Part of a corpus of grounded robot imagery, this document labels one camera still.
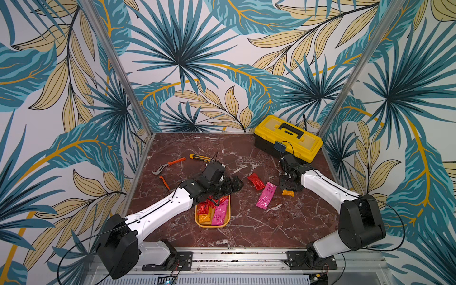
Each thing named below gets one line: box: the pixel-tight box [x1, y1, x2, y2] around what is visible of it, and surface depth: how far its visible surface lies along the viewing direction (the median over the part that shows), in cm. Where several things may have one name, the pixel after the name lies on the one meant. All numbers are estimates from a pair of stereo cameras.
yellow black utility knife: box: [189, 153, 211, 163], surface depth 108 cm
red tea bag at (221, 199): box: [213, 195, 230, 205], surface depth 87 cm
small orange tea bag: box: [198, 213, 211, 224], surface depth 83 cm
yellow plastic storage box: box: [194, 194, 231, 229], surface depth 83 cm
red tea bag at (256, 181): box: [247, 172, 266, 191], surface depth 97 cm
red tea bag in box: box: [197, 199, 215, 215], surface depth 83 cm
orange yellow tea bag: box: [282, 189, 295, 198], surface depth 87 cm
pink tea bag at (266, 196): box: [255, 181, 278, 211], surface depth 91 cm
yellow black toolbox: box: [254, 114, 324, 164], surface depth 99 cm
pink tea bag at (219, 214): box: [211, 198, 230, 226], surface depth 85 cm
